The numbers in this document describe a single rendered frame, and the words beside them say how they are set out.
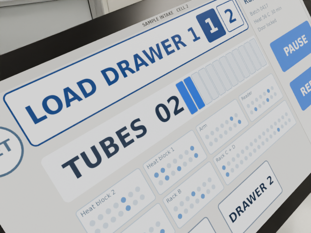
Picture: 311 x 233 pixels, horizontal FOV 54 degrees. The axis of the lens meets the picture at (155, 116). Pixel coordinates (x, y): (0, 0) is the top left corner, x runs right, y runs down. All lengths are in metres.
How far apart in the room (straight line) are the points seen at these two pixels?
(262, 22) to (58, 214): 0.34
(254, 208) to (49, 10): 0.91
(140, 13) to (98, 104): 0.11
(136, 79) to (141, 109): 0.03
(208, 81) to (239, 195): 0.14
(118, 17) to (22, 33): 0.85
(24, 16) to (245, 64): 0.86
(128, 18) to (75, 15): 0.77
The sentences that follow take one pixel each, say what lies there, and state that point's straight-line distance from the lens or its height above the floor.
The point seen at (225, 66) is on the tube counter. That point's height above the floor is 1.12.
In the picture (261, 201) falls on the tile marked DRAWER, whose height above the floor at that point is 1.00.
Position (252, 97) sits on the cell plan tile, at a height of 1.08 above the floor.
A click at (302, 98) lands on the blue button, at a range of 0.46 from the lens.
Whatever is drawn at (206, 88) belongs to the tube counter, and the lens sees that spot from 0.35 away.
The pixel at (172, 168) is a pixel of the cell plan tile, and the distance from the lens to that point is 0.31.
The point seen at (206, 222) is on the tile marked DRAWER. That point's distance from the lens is 0.34.
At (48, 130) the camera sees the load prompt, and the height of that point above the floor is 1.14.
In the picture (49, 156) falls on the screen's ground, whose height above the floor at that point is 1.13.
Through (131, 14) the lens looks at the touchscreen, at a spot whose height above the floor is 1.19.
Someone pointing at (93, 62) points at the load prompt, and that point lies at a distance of 0.30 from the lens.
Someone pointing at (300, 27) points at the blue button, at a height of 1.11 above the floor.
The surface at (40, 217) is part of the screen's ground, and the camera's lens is 0.28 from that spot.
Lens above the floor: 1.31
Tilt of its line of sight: 40 degrees down
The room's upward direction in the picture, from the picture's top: 6 degrees counter-clockwise
